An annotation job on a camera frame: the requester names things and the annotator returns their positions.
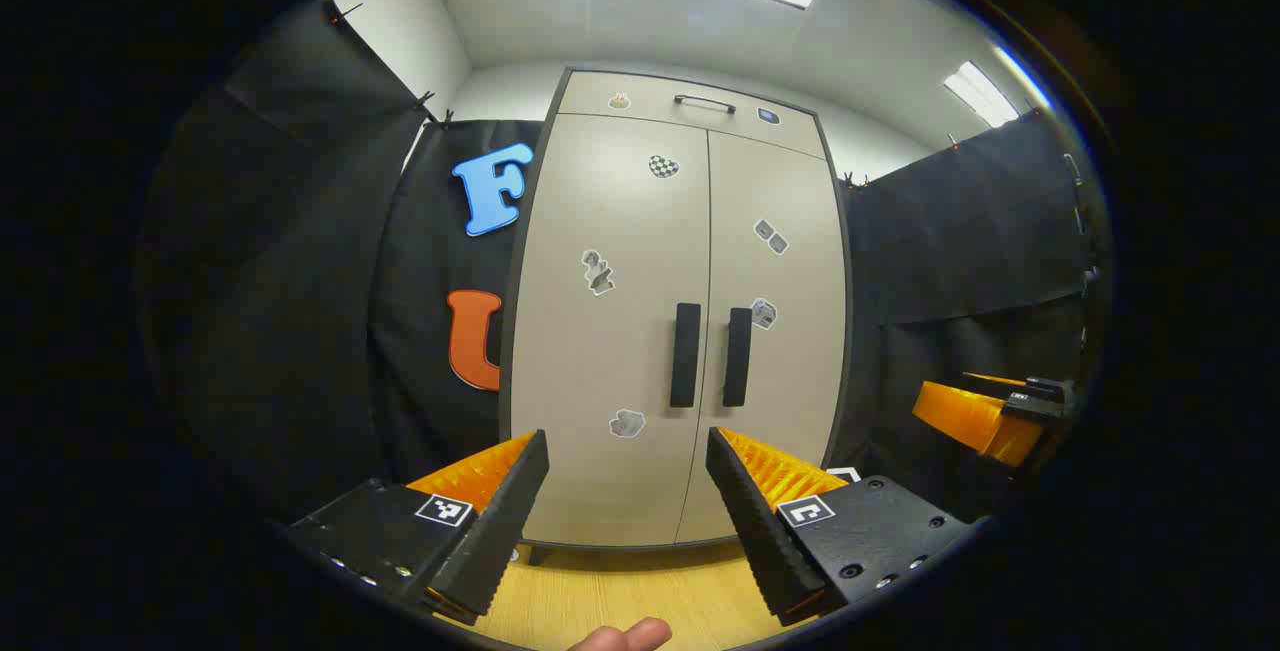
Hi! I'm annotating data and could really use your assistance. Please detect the grey cabinet door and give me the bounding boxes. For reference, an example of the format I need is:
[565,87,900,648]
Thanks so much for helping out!
[510,114,711,544]
[678,129,849,544]

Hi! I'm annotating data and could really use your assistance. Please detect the grey double-door shoe cabinet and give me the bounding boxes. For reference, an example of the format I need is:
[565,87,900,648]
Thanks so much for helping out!
[498,68,853,567]

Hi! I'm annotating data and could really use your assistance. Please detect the black backdrop cloth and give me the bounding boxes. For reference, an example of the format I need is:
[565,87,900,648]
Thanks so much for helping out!
[135,0,1111,532]

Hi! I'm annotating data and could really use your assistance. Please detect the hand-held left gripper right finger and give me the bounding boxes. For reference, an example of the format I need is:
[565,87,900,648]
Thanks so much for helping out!
[706,426,976,627]

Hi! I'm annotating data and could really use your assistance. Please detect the grey cabinet drawer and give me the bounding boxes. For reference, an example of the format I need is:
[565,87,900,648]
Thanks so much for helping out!
[556,70,829,160]

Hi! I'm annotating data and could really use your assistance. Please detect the black door handle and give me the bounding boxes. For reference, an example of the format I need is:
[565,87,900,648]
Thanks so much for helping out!
[722,307,753,408]
[670,303,703,409]

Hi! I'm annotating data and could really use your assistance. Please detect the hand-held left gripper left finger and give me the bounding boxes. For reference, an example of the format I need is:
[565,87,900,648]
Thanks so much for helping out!
[285,429,550,624]

